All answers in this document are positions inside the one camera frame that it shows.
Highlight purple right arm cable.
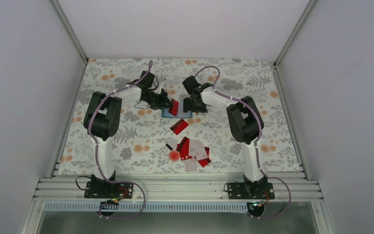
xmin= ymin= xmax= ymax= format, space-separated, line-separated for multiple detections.
xmin=193 ymin=66 xmax=292 ymax=220

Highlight blue leather card holder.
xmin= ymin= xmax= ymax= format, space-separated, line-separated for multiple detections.
xmin=161 ymin=102 xmax=193 ymax=119

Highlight white cable duct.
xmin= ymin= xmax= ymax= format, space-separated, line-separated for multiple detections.
xmin=42 ymin=201 xmax=247 ymax=213

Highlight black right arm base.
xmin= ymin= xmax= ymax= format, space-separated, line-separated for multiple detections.
xmin=224 ymin=176 xmax=275 ymax=200

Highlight red card with black stripe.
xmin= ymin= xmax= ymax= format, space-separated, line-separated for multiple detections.
xmin=168 ymin=99 xmax=179 ymax=117

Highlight small red card right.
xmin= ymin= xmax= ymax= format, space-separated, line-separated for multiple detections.
xmin=205 ymin=147 xmax=210 ymax=156

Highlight white card with red circle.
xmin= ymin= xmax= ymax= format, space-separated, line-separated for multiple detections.
xmin=166 ymin=144 xmax=180 ymax=161

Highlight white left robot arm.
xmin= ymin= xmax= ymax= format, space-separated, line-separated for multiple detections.
xmin=83 ymin=71 xmax=173 ymax=197

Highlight aluminium corner post right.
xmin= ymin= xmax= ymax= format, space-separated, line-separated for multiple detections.
xmin=273 ymin=0 xmax=317 ymax=69

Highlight aluminium corner post left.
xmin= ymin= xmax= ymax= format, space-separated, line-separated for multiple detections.
xmin=50 ymin=0 xmax=88 ymax=64

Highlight aluminium rail frame front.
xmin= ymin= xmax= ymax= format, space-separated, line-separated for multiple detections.
xmin=33 ymin=175 xmax=323 ymax=202

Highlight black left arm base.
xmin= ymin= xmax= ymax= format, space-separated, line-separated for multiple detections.
xmin=84 ymin=175 xmax=134 ymax=199

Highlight aluminium corner post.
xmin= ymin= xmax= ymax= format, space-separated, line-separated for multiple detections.
xmin=50 ymin=0 xmax=88 ymax=64
xmin=273 ymin=0 xmax=317 ymax=69

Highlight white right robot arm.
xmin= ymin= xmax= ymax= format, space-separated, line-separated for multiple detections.
xmin=182 ymin=76 xmax=267 ymax=198

